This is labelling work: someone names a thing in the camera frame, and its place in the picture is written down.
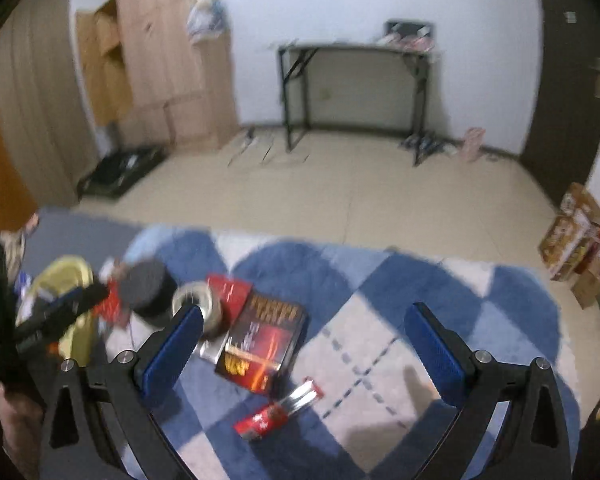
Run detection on dark brown door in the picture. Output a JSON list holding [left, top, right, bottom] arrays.
[[519, 0, 600, 205]]

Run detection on small black foam cylinder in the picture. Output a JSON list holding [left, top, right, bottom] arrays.
[[118, 259, 178, 328]]

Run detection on red silver lighter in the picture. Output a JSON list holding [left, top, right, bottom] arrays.
[[233, 378, 324, 441]]

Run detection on black folding table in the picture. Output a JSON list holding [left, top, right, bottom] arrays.
[[277, 41, 443, 166]]

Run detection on cardboard boxes by wall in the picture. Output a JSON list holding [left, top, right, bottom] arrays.
[[538, 182, 600, 309]]

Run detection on yellow plastic basin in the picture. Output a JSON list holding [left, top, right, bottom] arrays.
[[16, 256, 96, 366]]

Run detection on round cream tin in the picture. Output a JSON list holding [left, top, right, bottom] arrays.
[[172, 282, 223, 337]]

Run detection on wooden wardrobe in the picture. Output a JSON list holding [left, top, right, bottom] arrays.
[[70, 0, 239, 152]]

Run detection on black tray on floor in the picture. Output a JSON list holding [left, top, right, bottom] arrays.
[[76, 144, 169, 200]]

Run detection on pile of clothes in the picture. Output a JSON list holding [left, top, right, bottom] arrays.
[[0, 214, 40, 285]]

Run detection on person left hand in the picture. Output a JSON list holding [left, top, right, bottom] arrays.
[[0, 384, 43, 479]]

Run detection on pink bag on floor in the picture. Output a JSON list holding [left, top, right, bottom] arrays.
[[460, 127, 486, 162]]

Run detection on dark brown cigarette carton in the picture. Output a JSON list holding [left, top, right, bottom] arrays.
[[214, 292, 308, 396]]

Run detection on white plastic bag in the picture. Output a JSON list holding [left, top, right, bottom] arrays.
[[186, 0, 226, 44]]

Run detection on grey bed sheet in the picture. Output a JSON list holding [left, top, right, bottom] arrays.
[[22, 208, 142, 276]]

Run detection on blue white checkered rug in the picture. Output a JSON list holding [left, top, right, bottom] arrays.
[[91, 226, 580, 479]]

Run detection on beige curtain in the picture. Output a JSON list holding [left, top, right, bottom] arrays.
[[0, 0, 97, 208]]

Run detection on red box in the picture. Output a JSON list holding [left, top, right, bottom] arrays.
[[207, 273, 252, 330]]

